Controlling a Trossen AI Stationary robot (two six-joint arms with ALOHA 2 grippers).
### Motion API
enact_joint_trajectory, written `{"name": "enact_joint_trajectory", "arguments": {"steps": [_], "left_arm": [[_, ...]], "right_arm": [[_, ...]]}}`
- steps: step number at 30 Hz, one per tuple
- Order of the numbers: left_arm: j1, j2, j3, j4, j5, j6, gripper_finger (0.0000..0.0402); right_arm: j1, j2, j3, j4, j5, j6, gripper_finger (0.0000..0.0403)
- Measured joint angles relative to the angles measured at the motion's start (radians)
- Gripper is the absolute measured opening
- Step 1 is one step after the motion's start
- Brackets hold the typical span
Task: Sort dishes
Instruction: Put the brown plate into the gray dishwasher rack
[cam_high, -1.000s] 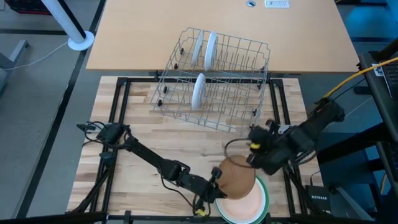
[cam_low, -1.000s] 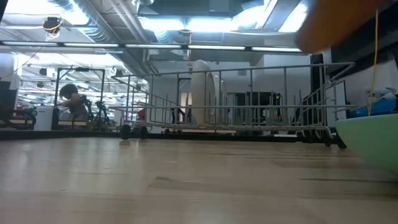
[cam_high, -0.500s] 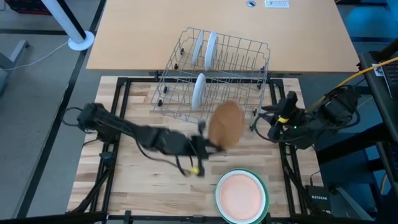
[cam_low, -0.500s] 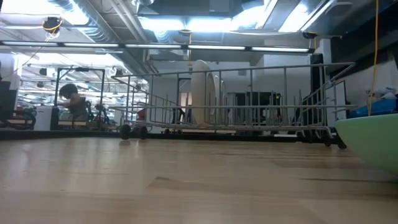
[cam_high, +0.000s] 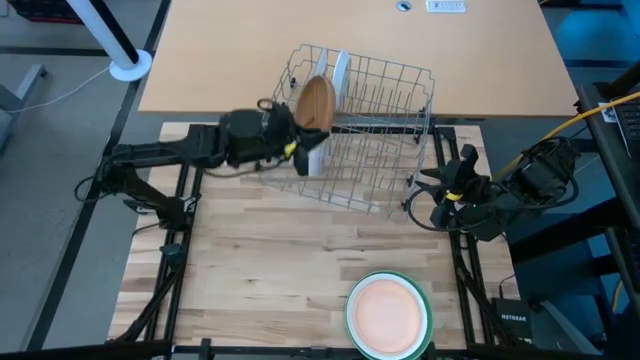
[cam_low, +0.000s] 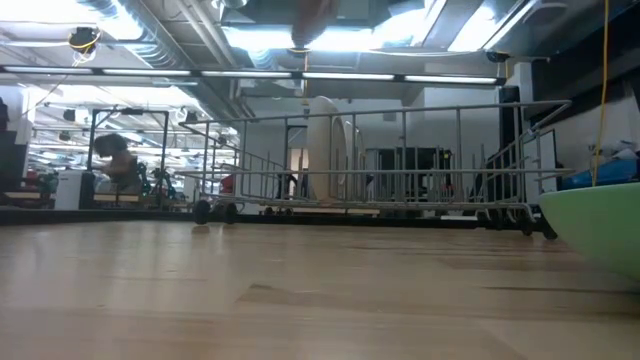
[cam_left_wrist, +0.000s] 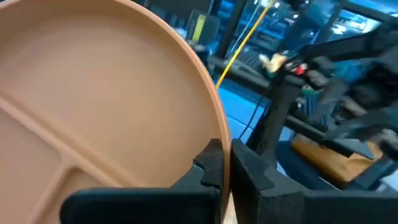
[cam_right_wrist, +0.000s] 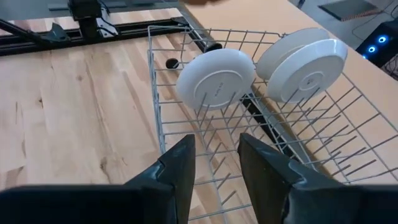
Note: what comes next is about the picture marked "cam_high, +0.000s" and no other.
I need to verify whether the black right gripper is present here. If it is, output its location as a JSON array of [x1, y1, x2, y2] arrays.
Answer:
[[418, 143, 494, 206]]

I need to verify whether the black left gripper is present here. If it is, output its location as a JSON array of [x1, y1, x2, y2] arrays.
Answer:
[[259, 102, 331, 177]]

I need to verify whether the blue patterned plate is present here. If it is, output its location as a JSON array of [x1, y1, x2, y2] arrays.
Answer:
[[307, 139, 327, 177]]

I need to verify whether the brown wooden plate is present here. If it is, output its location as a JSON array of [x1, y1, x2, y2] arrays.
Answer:
[[293, 74, 337, 134]]

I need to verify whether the peach plate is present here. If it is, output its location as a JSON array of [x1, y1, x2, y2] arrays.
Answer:
[[353, 278, 424, 355]]

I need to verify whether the light brown desk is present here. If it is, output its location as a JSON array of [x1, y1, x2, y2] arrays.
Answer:
[[137, 0, 581, 119]]

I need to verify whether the white power strip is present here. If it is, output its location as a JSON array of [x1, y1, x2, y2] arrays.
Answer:
[[424, 0, 467, 14]]

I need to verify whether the white paper label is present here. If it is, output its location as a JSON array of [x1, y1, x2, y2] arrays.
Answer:
[[597, 102, 620, 124]]

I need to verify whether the black equipment cart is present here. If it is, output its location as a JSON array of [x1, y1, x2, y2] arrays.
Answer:
[[574, 62, 640, 360]]

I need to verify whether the white and black pole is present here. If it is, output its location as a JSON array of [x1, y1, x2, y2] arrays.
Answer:
[[64, 0, 154, 84]]

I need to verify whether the grey desk leg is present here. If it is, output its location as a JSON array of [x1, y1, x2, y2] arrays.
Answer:
[[0, 63, 49, 151]]

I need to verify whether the black crate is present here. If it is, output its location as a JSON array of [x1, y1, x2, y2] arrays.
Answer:
[[7, 0, 84, 25]]

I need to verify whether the black aluminium table frame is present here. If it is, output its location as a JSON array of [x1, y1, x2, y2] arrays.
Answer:
[[107, 122, 506, 360]]

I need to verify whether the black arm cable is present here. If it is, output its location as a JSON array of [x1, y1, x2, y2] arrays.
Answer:
[[403, 187, 451, 232]]

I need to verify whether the grey wire dish rack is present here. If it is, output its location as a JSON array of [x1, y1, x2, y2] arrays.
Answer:
[[257, 43, 436, 220]]

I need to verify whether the yellow cable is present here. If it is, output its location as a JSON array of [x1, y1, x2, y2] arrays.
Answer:
[[492, 91, 640, 181]]

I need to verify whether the black network switch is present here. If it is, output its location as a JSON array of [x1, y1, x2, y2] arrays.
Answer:
[[491, 297, 534, 344]]

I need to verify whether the white floor cable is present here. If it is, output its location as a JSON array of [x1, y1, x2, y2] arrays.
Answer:
[[4, 64, 114, 115]]

